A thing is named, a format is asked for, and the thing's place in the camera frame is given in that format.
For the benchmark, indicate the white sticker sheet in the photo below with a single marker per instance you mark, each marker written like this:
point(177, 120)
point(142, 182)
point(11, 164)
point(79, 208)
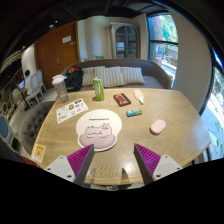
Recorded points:
point(70, 110)

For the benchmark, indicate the arched white cabinet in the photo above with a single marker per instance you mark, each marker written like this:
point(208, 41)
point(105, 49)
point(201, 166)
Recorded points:
point(125, 41)

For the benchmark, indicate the green drink can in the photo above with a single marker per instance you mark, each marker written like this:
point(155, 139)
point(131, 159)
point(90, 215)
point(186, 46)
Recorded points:
point(99, 88)

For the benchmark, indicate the green teal candy pack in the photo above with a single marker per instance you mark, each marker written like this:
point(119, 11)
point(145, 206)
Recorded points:
point(131, 113)

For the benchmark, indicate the brown wooden door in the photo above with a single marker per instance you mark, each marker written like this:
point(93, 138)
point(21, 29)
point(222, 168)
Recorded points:
point(56, 51)

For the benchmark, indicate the clear plastic shaker cup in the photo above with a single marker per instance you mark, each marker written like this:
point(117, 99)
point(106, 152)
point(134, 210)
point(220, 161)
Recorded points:
point(58, 82)

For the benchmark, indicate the white chair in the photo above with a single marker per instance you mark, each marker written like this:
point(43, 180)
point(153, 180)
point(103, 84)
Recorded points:
point(35, 88)

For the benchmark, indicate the black orange backpack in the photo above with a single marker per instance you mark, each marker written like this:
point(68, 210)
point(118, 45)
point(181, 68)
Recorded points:
point(74, 79)

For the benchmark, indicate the grey curved sofa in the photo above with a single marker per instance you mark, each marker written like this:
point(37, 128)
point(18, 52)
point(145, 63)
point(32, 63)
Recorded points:
point(153, 75)

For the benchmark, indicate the striped cushion right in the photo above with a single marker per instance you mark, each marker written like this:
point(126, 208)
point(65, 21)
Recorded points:
point(132, 75)

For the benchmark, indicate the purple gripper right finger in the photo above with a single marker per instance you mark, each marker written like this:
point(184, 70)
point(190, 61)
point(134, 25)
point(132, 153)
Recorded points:
point(153, 166)

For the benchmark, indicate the white cartoon mouse pad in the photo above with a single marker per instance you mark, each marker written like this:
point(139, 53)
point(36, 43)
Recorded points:
point(98, 127)

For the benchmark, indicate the person in white shirt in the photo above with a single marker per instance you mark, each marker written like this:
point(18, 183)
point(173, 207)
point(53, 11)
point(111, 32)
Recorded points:
point(28, 77)

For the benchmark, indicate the grey tufted armchair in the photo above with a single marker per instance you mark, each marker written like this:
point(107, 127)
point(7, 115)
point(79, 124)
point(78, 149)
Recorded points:
point(33, 124)

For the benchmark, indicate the pink computer mouse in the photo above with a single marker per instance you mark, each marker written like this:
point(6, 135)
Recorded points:
point(158, 126)

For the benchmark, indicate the yellow QR code card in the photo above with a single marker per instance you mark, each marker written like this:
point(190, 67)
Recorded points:
point(38, 152)

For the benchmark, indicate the striped cushion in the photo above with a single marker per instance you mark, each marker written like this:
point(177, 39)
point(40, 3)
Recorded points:
point(90, 73)
point(132, 75)
point(111, 76)

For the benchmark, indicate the striped cushion left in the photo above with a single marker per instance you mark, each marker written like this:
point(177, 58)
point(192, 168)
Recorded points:
point(90, 73)

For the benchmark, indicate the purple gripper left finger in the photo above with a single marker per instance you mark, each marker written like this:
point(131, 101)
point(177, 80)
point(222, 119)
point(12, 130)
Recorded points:
point(73, 167)

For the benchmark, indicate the striped cushion middle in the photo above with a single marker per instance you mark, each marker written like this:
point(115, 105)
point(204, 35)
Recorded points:
point(111, 76)

